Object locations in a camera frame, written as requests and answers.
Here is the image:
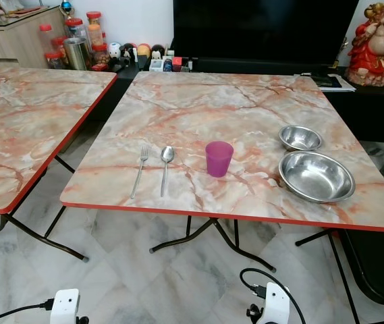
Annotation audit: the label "large steel bowl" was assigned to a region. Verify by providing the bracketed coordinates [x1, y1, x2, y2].
[278, 151, 356, 204]

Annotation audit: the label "black chair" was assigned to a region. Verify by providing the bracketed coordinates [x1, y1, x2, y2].
[340, 228, 384, 310]

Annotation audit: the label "purple plastic cup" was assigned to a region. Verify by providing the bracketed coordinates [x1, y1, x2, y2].
[205, 140, 235, 178]

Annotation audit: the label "silver metal spoon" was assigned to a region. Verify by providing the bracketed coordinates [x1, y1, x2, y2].
[160, 145, 175, 198]

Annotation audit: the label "small steel bowl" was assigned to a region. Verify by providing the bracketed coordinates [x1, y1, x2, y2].
[278, 125, 324, 152]

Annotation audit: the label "silver metal fork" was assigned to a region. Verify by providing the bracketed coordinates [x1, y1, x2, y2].
[130, 145, 149, 200]

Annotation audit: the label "papers with dark booklet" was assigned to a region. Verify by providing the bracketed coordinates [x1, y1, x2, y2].
[301, 72, 357, 92]

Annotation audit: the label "black television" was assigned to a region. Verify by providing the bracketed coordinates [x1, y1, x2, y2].
[173, 0, 360, 67]

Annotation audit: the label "red laughing buddha statue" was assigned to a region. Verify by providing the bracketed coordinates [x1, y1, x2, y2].
[345, 2, 384, 87]

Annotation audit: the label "small black figurine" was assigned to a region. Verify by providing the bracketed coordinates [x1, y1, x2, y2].
[122, 43, 136, 63]

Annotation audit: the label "steel canister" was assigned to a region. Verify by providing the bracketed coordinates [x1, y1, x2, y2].
[63, 37, 90, 71]

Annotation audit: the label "light wooden cabinet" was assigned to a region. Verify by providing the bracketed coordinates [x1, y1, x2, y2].
[0, 8, 64, 68]

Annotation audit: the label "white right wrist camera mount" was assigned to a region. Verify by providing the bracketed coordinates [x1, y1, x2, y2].
[263, 281, 291, 324]

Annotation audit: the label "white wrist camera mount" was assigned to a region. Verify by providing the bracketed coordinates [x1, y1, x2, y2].
[263, 281, 291, 324]
[50, 289, 81, 324]

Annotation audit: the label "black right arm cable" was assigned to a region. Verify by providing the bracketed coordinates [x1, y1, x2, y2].
[240, 268, 307, 324]

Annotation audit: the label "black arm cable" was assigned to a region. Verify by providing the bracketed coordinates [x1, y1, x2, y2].
[0, 299, 54, 324]
[240, 268, 307, 324]

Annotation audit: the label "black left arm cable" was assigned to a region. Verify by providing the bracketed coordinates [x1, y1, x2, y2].
[0, 299, 54, 324]

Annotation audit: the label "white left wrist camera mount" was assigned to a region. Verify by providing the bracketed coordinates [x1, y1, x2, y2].
[50, 289, 81, 324]

